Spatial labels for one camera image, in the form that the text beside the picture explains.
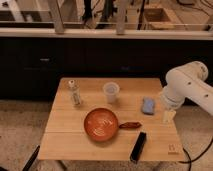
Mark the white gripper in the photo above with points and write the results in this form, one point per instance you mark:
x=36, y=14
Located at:
x=168, y=116

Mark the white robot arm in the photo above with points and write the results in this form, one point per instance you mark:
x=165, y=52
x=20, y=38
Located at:
x=186, y=81

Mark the blue sponge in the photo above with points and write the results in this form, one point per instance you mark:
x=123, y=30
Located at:
x=148, y=106

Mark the black rectangular bar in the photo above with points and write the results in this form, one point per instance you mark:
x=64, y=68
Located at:
x=138, y=147

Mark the translucent plastic cup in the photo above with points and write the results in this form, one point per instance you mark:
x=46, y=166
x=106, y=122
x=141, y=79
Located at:
x=111, y=90

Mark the orange bowl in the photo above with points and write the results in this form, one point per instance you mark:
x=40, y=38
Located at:
x=101, y=124

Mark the wooden table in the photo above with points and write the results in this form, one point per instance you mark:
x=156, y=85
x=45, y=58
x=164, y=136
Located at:
x=65, y=138

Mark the cardboard box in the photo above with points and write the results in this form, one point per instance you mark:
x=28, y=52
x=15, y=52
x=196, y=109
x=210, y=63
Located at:
x=161, y=19

